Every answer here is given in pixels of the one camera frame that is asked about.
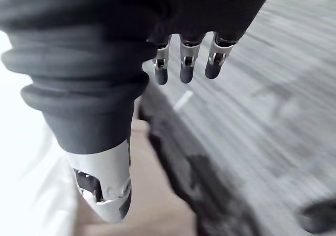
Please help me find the white bed sheet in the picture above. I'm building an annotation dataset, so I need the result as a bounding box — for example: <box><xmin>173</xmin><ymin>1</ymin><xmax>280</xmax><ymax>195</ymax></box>
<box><xmin>0</xmin><ymin>29</ymin><xmax>81</xmax><ymax>236</ymax></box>

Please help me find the dark robot foot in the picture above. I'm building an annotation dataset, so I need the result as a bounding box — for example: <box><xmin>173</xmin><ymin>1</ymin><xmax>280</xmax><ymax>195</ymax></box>
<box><xmin>298</xmin><ymin>196</ymin><xmax>336</xmax><ymax>234</ymax></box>

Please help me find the right robot hand, black cloth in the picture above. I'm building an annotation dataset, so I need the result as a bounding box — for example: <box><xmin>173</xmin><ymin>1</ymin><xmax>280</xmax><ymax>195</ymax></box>
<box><xmin>0</xmin><ymin>0</ymin><xmax>278</xmax><ymax>223</ymax></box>

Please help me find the grey striped rug, dark border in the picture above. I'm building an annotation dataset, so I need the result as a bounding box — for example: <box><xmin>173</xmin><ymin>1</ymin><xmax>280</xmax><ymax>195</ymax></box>
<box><xmin>138</xmin><ymin>0</ymin><xmax>336</xmax><ymax>236</ymax></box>

